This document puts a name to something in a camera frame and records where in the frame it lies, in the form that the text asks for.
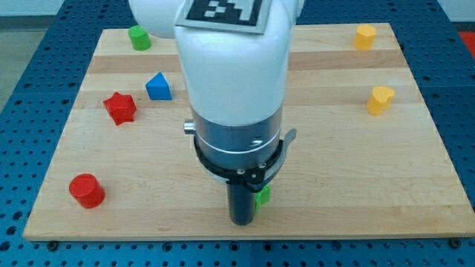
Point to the blue triangle block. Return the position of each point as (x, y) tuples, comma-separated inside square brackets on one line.
[(158, 88)]

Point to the red star block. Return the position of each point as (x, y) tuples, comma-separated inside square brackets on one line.
[(121, 108)]

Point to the green block behind pusher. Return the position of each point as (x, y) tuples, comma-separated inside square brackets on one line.
[(262, 197)]

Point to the black and white fiducial tag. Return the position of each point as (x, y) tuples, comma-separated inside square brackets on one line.
[(237, 16)]

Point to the yellow hexagon block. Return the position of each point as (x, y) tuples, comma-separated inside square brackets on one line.
[(365, 36)]

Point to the green cylinder block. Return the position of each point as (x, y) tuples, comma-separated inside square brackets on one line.
[(139, 38)]

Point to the yellow heart block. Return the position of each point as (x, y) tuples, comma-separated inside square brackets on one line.
[(379, 100)]

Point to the wooden board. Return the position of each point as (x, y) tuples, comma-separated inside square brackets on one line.
[(347, 175)]

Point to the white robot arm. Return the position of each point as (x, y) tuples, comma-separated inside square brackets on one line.
[(234, 56)]

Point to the red cylinder block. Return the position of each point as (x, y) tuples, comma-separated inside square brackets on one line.
[(86, 190)]

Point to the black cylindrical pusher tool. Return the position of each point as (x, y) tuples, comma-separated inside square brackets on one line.
[(241, 204)]

